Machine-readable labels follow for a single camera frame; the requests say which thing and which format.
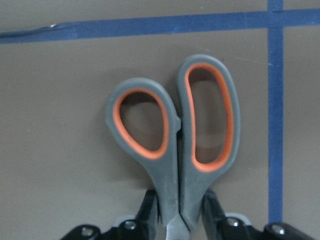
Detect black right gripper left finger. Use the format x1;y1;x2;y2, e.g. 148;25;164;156
62;190;158;240

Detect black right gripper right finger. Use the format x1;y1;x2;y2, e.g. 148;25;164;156
201;189;313;240

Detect grey orange scissors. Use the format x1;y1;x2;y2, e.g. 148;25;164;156
105;54;241;240

